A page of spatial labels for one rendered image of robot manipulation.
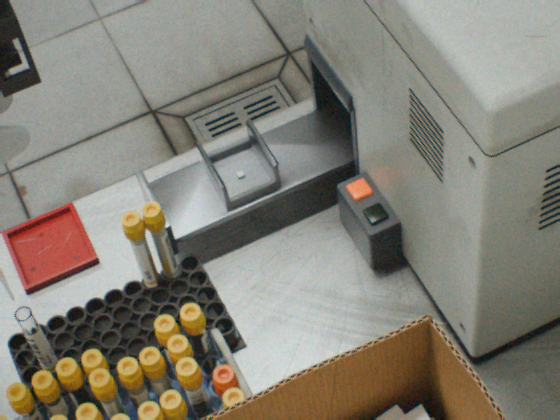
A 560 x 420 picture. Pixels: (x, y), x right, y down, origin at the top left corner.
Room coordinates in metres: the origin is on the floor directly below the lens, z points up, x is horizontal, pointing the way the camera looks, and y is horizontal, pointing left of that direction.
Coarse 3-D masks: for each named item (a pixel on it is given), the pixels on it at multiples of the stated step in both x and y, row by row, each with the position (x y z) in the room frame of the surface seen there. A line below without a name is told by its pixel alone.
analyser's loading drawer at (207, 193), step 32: (288, 128) 0.66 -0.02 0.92; (320, 128) 0.65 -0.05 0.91; (224, 160) 0.63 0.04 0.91; (256, 160) 0.63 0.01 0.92; (288, 160) 0.62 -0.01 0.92; (320, 160) 0.61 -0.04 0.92; (352, 160) 0.61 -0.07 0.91; (160, 192) 0.61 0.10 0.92; (192, 192) 0.60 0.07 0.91; (224, 192) 0.58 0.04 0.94; (256, 192) 0.59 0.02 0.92; (288, 192) 0.59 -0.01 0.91; (192, 224) 0.57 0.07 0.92
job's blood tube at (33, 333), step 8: (16, 312) 0.47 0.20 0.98; (24, 312) 0.47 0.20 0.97; (32, 312) 0.47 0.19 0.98; (24, 320) 0.46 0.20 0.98; (32, 320) 0.47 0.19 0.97; (24, 328) 0.46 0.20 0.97; (32, 328) 0.46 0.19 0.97; (40, 328) 0.47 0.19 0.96; (32, 336) 0.46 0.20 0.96; (40, 336) 0.46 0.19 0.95; (32, 344) 0.46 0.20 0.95; (40, 344) 0.46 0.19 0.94; (48, 344) 0.47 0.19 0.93; (40, 352) 0.46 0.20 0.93; (48, 352) 0.46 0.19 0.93; (40, 360) 0.46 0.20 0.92; (48, 360) 0.46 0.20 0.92; (56, 360) 0.47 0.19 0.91; (48, 368) 0.46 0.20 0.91
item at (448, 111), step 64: (320, 0) 0.64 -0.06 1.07; (384, 0) 0.55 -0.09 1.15; (448, 0) 0.51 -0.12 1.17; (512, 0) 0.51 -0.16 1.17; (320, 64) 0.65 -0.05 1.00; (384, 64) 0.55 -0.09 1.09; (448, 64) 0.47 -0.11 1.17; (512, 64) 0.45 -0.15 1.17; (384, 128) 0.55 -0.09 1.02; (448, 128) 0.47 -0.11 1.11; (512, 128) 0.43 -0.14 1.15; (384, 192) 0.56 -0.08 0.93; (448, 192) 0.46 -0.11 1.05; (512, 192) 0.43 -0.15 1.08; (384, 256) 0.53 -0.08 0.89; (448, 256) 0.46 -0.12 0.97; (512, 256) 0.43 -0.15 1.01; (448, 320) 0.46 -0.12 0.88; (512, 320) 0.43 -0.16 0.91
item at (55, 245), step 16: (64, 208) 0.64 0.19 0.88; (32, 224) 0.63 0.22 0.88; (48, 224) 0.63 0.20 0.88; (64, 224) 0.62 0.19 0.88; (80, 224) 0.62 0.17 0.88; (16, 240) 0.61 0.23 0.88; (32, 240) 0.61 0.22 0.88; (48, 240) 0.61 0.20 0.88; (64, 240) 0.61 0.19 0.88; (80, 240) 0.60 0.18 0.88; (16, 256) 0.60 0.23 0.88; (32, 256) 0.59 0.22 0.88; (48, 256) 0.59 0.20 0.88; (64, 256) 0.59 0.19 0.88; (80, 256) 0.59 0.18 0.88; (96, 256) 0.58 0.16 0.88; (32, 272) 0.58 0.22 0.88; (48, 272) 0.57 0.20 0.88; (64, 272) 0.57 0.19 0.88; (32, 288) 0.56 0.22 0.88
